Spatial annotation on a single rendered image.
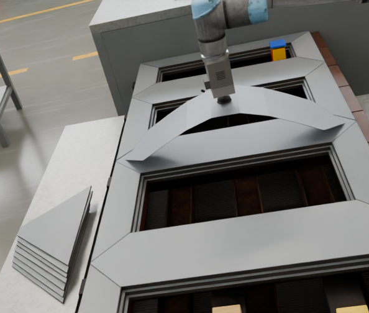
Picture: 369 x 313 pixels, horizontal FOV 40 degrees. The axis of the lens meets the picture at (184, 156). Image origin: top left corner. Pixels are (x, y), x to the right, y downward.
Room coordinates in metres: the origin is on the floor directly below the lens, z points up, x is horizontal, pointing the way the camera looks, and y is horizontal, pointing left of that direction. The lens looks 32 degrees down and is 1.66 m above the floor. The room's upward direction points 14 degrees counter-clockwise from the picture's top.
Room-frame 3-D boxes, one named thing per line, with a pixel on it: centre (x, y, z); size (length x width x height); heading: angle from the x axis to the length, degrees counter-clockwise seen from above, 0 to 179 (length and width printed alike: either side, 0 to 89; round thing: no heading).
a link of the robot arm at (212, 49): (1.32, -0.15, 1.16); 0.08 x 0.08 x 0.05
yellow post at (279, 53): (1.89, -0.47, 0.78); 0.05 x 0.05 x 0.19; 81
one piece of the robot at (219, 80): (1.32, -0.14, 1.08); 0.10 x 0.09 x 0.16; 89
